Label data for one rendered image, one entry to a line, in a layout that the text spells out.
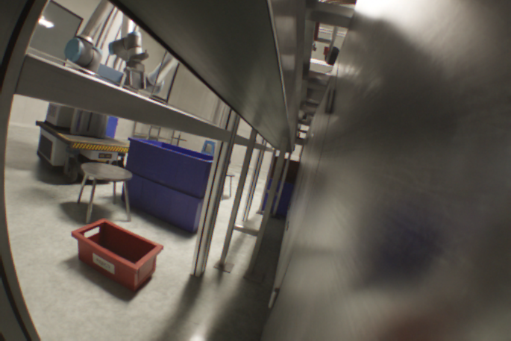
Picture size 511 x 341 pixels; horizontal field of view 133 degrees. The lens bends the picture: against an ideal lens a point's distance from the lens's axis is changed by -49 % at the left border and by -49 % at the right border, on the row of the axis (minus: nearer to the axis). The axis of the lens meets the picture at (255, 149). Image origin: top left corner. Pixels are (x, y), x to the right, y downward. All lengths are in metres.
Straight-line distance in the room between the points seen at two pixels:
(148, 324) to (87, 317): 0.18
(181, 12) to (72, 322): 0.73
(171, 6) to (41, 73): 0.15
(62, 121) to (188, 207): 1.31
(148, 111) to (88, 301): 0.61
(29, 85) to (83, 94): 0.07
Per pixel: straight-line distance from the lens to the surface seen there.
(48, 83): 0.26
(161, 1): 0.23
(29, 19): 0.25
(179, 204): 1.28
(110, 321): 0.73
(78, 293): 0.81
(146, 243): 0.89
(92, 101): 0.29
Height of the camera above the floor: 0.56
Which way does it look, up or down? level
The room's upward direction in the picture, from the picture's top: 14 degrees clockwise
